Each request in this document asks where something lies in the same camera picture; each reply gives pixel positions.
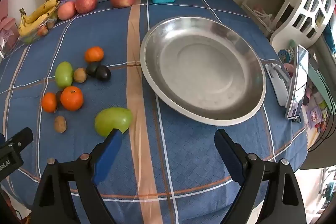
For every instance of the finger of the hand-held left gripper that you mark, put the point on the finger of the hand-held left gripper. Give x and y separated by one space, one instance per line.
22 138

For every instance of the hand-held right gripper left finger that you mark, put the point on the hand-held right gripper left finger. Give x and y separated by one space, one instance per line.
109 153

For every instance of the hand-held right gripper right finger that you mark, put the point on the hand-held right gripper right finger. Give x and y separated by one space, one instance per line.
228 155

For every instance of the large green mango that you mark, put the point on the large green mango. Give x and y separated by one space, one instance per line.
113 119

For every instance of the brown kiwi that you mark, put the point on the brown kiwi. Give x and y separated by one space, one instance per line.
80 75
60 124

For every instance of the dark plum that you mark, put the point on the dark plum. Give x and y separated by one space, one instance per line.
90 68
58 97
103 73

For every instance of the large orange tangerine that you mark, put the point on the large orange tangerine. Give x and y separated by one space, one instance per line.
72 98

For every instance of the small green mango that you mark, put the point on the small green mango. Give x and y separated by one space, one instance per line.
63 74

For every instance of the round stainless steel plate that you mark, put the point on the round stainless steel plate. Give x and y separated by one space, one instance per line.
204 69

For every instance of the white phone stand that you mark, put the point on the white phone stand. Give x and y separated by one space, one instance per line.
278 85

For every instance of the smartphone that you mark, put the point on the smartphone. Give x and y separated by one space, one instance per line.
298 82

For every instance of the clear plastic fruit container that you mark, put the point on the clear plastic fruit container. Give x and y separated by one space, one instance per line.
42 31

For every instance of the pink flower bouquet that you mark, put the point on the pink flower bouquet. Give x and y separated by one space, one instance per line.
6 27

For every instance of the blue patterned round tin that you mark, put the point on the blue patterned round tin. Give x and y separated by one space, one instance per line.
286 55

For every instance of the blue plaid tablecloth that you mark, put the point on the blue plaid tablecloth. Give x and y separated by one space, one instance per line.
78 37

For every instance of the yellow banana bunch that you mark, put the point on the yellow banana bunch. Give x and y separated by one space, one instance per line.
34 19

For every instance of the pale pink apple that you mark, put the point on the pale pink apple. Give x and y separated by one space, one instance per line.
66 10

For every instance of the white plastic bag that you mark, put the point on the white plastic bag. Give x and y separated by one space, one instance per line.
262 16

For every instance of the dark red apple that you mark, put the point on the dark red apple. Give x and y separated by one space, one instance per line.
86 3

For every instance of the white cutout shelf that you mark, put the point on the white cutout shelf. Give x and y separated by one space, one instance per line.
307 3

